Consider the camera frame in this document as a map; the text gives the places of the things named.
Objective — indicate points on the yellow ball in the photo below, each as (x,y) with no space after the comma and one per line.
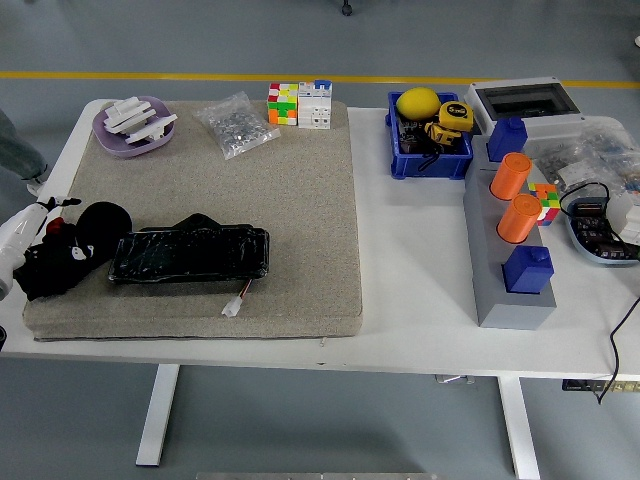
(417,102)

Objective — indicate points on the small colourful puzzle cube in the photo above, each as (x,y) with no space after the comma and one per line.
(547,202)

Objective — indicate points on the grey block holder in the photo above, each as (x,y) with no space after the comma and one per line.
(487,280)

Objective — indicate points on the yellow tape measure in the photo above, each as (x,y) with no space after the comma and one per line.
(456,115)

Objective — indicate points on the clear parts bag white label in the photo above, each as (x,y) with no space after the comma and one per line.
(567,165)

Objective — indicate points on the clear bag of screws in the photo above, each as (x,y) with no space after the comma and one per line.
(235,127)

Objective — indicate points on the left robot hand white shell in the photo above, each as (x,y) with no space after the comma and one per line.
(15,235)

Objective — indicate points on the grey enclosure box clear lid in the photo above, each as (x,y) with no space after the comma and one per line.
(550,127)

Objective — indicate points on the purple tray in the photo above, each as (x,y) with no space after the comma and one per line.
(112,142)

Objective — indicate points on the orange cylinder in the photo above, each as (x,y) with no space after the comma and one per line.
(518,220)
(510,177)

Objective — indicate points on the black chair caster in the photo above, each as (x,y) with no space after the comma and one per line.
(346,7)

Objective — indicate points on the yellow and black tool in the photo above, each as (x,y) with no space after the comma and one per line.
(442,135)

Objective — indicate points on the white table leg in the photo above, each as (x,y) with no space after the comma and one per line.
(520,430)
(157,415)

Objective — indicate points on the large colourful puzzle cube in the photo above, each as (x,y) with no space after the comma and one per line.
(282,105)

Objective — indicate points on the white plastic bracket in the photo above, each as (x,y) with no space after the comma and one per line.
(127,112)
(150,131)

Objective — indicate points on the blue square block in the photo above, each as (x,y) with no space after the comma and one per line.
(507,140)
(527,272)

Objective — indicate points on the blue-grey tray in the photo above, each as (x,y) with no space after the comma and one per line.
(582,247)

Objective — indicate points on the black control box under table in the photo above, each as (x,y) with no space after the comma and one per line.
(580,386)

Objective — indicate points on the white circuit breaker blue switch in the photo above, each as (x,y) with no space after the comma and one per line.
(315,107)

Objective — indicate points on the black glossy panel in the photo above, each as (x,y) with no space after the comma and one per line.
(200,255)

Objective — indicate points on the black circuit boards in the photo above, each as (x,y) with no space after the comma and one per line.
(595,232)

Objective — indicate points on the grey-brown mat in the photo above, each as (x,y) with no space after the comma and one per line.
(280,225)

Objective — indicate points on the brown electronic component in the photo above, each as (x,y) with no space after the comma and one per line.
(411,140)

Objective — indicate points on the clear bag of small parts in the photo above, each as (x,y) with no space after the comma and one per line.
(615,145)

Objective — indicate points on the blue plastic bin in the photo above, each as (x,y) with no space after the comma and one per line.
(435,167)

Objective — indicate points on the metal bracket under table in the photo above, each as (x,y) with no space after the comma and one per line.
(454,379)

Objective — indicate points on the black rag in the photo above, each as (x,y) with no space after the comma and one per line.
(50,275)

